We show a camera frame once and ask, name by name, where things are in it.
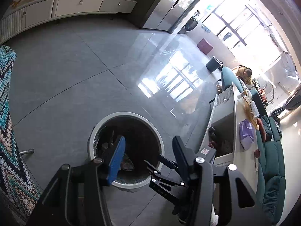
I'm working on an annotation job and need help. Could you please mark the purple storage box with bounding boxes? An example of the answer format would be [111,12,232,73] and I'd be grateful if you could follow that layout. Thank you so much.
[197,39,214,55]

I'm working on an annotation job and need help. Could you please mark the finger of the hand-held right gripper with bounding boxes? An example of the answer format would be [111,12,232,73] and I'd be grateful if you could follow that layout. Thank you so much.
[158,154,179,169]
[144,160,165,178]

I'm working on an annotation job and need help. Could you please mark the white coffee table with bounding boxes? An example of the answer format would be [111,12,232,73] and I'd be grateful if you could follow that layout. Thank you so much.
[199,81,262,193]

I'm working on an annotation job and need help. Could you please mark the front loading washing machine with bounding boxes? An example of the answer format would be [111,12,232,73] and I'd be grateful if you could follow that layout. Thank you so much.
[179,14,203,35]

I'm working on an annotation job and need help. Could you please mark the zigzag knitted blanket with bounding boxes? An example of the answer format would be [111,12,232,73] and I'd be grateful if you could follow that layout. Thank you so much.
[0,45,43,224]

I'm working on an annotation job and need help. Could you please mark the teal sofa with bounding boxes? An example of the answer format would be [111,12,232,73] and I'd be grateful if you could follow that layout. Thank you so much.
[221,66,286,226]

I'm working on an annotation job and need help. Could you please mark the long golden dragon figurine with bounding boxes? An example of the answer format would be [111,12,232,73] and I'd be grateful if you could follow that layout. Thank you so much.
[11,0,38,8]

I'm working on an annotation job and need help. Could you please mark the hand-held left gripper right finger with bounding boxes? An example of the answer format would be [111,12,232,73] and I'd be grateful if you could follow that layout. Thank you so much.
[172,135,265,226]

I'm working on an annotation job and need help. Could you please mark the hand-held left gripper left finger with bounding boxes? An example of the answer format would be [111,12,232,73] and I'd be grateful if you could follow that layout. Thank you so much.
[26,135,126,226]

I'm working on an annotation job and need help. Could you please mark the dark wrapper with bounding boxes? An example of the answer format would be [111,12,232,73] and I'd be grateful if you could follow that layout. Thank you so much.
[120,154,135,171]

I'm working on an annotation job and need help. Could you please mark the white rimmed trash can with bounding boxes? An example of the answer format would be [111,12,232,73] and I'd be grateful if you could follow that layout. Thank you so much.
[87,112,165,190]

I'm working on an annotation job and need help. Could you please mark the silver refrigerator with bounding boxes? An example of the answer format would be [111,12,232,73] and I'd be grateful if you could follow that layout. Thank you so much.
[128,0,212,34]

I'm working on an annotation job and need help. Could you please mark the dark plastic bin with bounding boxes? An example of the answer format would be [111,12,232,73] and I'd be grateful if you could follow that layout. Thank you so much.
[206,56,223,72]

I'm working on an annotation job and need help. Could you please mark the white television cabinet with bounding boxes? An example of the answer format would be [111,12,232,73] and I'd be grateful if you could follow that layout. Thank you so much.
[0,0,137,45]

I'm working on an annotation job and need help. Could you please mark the purple plastic bag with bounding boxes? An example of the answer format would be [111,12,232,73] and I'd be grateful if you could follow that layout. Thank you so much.
[239,120,255,150]

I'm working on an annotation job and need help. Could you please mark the black framed window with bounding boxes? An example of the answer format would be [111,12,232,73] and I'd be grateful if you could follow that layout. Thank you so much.
[202,0,283,60]

